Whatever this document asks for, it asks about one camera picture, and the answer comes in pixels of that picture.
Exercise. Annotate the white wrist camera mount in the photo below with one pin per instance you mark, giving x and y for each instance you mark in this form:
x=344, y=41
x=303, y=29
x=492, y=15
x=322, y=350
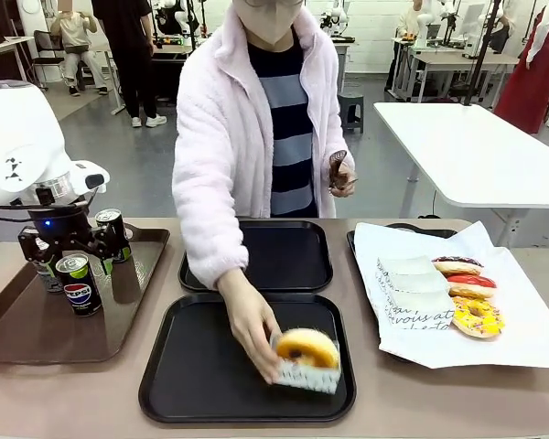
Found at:
x=90, y=176

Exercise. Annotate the large black plastic tray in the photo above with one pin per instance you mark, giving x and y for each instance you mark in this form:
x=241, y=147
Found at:
x=201, y=366

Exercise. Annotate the beige face mask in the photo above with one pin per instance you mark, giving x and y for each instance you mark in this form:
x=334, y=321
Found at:
x=267, y=20

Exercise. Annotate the small black plastic tray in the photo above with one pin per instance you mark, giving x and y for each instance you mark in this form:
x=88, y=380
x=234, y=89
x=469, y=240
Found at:
x=283, y=256

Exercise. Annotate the person's left hand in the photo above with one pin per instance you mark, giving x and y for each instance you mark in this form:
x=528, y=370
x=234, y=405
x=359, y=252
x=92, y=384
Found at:
x=342, y=186

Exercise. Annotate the black office chair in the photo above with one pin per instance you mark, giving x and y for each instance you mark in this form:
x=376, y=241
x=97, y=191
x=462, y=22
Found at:
x=46, y=50

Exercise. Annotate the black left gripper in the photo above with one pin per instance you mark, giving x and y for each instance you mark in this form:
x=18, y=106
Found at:
x=57, y=226

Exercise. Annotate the background table with green light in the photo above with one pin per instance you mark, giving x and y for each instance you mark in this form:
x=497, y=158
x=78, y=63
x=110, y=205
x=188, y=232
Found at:
x=169, y=50

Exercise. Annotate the long grey background table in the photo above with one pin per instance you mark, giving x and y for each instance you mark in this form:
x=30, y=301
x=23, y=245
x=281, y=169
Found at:
x=457, y=61

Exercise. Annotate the red glazed donut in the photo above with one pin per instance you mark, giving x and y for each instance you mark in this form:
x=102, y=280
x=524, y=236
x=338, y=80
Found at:
x=471, y=284

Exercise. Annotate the person's right hand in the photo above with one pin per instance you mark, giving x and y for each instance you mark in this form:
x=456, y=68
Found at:
x=247, y=315

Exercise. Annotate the black stand pole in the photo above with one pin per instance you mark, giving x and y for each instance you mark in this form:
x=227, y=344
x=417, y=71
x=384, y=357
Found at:
x=482, y=50

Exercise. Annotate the white background desk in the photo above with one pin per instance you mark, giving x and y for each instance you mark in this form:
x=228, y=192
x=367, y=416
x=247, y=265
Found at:
x=4, y=46

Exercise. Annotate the brown plastic tray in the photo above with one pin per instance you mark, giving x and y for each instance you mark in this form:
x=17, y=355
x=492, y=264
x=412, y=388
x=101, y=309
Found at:
x=50, y=334

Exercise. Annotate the person in red apron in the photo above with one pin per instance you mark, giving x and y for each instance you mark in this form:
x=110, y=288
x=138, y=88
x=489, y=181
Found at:
x=530, y=78

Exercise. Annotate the black Pepsi can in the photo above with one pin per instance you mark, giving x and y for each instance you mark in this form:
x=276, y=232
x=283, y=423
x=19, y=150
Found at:
x=115, y=219
x=78, y=288
x=51, y=280

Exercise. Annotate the chocolate glazed donut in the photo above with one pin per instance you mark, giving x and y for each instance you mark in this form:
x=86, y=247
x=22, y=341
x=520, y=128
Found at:
x=457, y=265

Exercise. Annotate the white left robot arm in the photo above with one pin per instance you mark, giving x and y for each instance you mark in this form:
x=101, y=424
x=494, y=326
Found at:
x=18, y=132

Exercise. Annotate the white table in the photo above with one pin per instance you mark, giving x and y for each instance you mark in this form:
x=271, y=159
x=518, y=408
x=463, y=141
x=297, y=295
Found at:
x=476, y=151

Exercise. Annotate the brown translucent plastic tongs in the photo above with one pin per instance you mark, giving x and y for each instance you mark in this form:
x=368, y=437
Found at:
x=337, y=164

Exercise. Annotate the donut with dark sprinkled top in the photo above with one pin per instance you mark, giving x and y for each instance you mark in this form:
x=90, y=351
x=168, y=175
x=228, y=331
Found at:
x=308, y=350

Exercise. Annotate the background person in white top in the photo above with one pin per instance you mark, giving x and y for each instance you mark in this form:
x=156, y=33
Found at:
x=407, y=25

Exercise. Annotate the standing person in black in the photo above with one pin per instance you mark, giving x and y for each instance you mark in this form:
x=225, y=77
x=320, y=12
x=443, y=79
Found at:
x=132, y=50

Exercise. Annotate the seated person in beige clothes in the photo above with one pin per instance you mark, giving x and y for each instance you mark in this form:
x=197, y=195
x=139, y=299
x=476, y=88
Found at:
x=75, y=41

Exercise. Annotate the person in pink fleece jacket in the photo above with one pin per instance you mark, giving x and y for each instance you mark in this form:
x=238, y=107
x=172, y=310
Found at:
x=219, y=100

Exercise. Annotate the yellow glazed sprinkled donut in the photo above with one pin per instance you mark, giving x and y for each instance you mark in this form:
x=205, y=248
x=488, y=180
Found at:
x=478, y=318

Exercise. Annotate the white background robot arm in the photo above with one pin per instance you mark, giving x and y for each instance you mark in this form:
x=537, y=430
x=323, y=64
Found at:
x=427, y=18
x=169, y=13
x=336, y=16

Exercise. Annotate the white paper sheet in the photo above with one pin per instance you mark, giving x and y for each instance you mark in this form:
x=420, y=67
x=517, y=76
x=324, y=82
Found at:
x=517, y=315

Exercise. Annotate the person's right forearm pink sleeve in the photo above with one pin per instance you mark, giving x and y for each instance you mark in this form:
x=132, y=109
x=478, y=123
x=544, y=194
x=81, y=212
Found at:
x=212, y=247

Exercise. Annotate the black tray under paper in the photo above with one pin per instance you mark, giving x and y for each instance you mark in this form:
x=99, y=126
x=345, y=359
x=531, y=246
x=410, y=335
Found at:
x=421, y=228

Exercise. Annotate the grey plastic stool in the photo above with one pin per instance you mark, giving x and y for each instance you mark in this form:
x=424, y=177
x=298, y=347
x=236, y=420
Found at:
x=351, y=107

